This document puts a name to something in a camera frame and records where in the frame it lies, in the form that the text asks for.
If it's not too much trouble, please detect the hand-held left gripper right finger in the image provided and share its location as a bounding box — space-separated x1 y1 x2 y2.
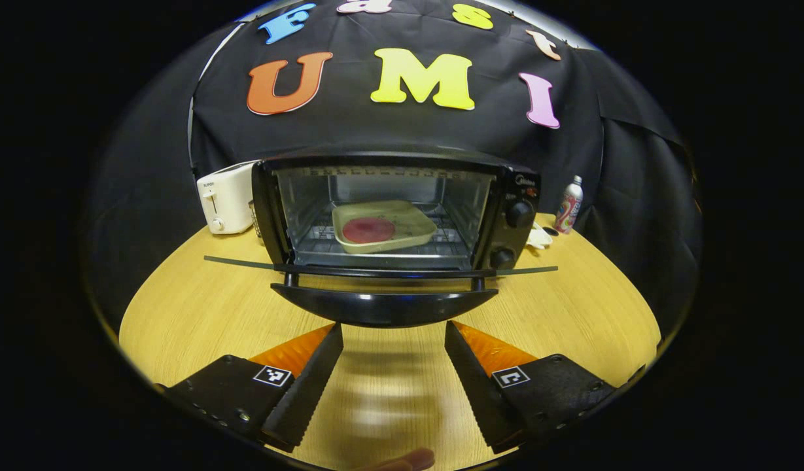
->
444 320 617 455

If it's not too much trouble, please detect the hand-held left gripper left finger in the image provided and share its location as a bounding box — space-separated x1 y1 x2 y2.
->
156 322 344 453

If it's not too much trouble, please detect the pink ham slice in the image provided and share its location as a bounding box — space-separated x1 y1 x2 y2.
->
341 217 396 245

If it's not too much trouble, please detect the cream square food tray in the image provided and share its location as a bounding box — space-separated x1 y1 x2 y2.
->
332 200 439 255

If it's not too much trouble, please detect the black electric oven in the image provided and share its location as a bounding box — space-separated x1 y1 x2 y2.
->
203 147 560 328

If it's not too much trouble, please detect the white divided grain dish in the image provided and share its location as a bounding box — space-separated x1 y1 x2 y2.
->
526 221 555 250

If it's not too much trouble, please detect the silver drink bottle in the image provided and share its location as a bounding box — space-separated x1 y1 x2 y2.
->
554 175 584 235

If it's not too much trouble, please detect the white toaster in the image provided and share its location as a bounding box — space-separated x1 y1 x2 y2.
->
196 161 259 236

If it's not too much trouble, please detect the black backdrop cloth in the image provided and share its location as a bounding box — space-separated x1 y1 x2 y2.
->
81 0 703 341

